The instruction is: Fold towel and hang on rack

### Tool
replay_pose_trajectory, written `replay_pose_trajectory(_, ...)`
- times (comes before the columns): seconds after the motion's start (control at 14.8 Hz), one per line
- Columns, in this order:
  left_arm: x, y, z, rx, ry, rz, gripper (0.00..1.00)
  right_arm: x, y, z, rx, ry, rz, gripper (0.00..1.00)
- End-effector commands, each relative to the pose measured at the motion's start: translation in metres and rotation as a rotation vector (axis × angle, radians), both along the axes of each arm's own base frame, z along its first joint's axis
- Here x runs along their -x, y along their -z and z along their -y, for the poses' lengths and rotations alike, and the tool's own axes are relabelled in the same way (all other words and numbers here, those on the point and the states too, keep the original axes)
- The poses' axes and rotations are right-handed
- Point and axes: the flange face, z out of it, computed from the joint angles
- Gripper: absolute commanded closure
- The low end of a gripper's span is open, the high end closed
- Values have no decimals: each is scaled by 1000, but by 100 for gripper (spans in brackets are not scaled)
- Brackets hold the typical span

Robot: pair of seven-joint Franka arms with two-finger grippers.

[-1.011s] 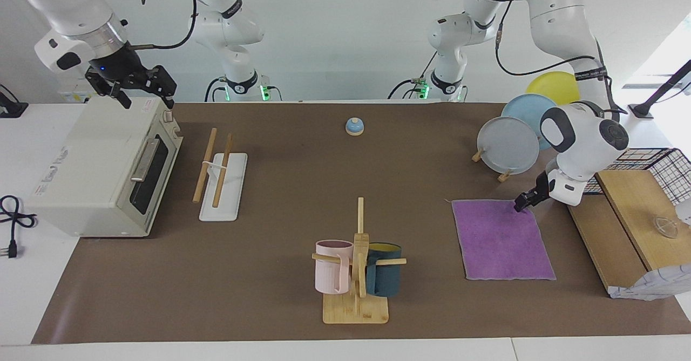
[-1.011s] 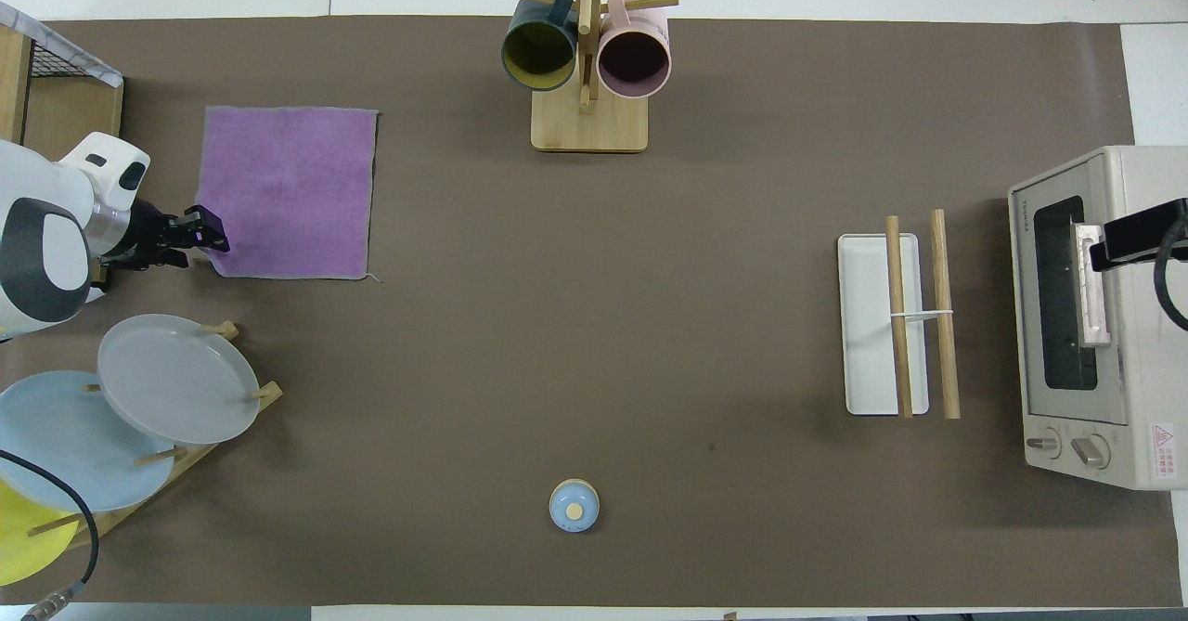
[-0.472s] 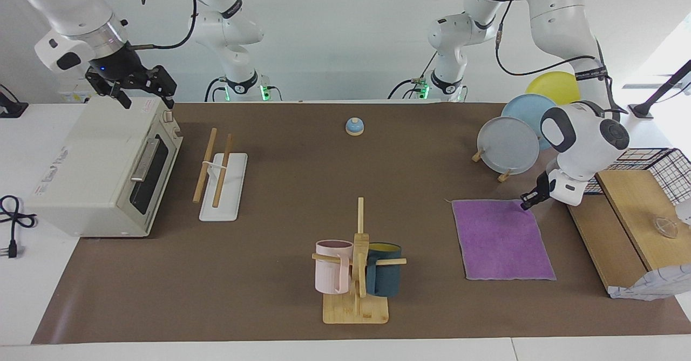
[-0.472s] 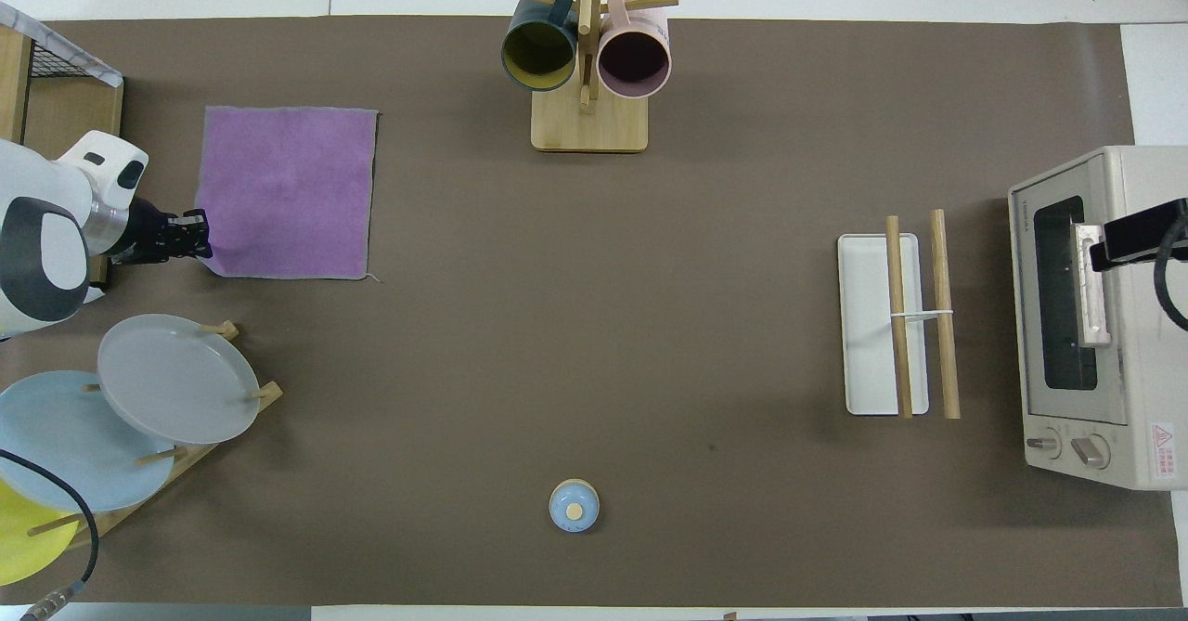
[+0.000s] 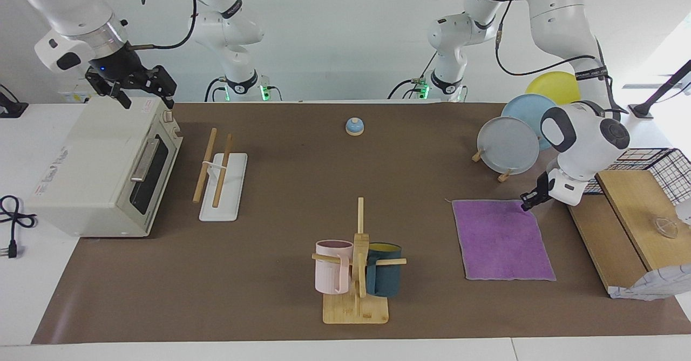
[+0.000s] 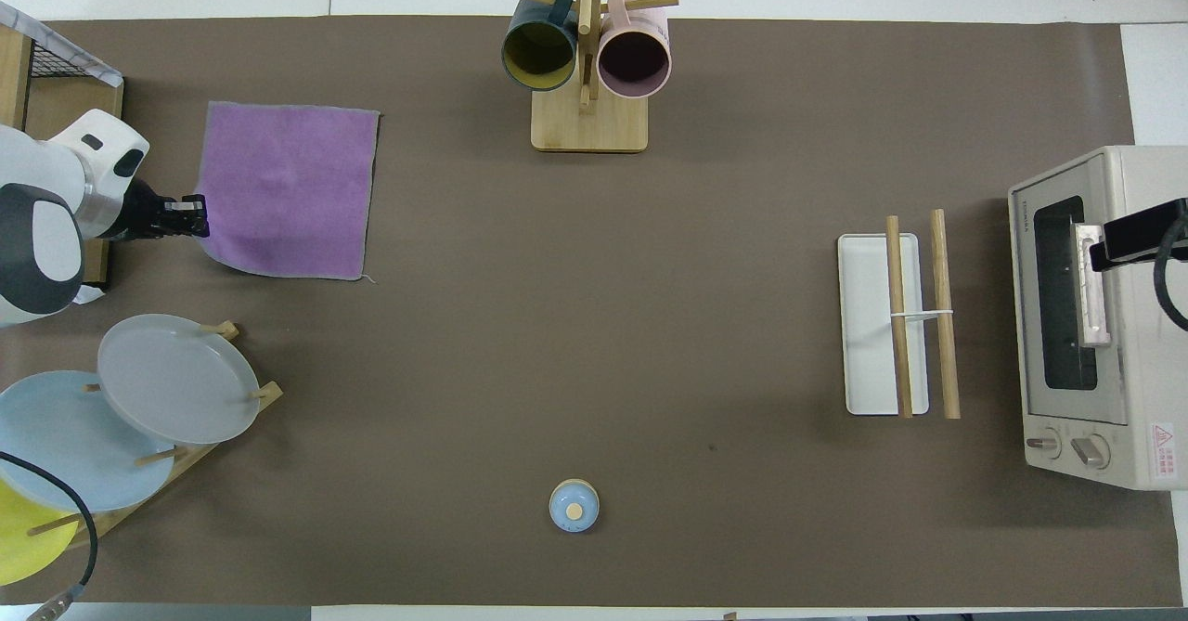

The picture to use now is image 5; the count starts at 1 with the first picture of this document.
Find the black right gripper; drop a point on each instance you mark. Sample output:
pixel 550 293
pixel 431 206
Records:
pixel 119 67

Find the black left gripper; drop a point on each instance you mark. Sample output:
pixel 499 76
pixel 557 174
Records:
pixel 542 187

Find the purple grey-backed towel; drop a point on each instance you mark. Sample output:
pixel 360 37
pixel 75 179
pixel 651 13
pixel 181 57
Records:
pixel 502 239

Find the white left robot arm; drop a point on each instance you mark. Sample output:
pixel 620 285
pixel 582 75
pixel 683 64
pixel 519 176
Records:
pixel 586 140

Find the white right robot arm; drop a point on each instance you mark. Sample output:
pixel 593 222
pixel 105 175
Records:
pixel 70 5

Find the wooden plate rack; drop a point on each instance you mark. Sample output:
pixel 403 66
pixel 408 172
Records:
pixel 505 176

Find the white towel rack wooden rods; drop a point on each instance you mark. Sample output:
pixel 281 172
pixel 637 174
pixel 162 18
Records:
pixel 224 199

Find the grey plate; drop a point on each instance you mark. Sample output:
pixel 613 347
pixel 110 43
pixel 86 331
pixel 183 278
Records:
pixel 507 145

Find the white box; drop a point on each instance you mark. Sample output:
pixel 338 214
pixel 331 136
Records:
pixel 73 94

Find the beige toaster oven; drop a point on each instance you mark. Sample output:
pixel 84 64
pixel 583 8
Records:
pixel 92 161

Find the light blue plate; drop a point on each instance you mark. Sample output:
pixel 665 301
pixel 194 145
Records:
pixel 529 110

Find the yellow plate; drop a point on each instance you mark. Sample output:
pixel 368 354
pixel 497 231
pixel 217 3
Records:
pixel 553 83

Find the clear glass lid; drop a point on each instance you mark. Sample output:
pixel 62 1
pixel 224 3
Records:
pixel 665 226

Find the dark teal mug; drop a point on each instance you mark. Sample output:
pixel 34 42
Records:
pixel 384 277

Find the wooden mug tree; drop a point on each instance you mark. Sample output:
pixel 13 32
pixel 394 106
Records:
pixel 356 310

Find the pink mug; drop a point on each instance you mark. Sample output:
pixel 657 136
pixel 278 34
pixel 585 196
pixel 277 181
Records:
pixel 330 269

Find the brown table mat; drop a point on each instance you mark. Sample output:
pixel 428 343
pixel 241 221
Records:
pixel 280 264

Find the black clamp mount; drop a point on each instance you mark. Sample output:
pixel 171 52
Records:
pixel 11 107

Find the black camera stand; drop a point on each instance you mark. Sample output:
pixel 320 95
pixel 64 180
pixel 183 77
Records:
pixel 661 91

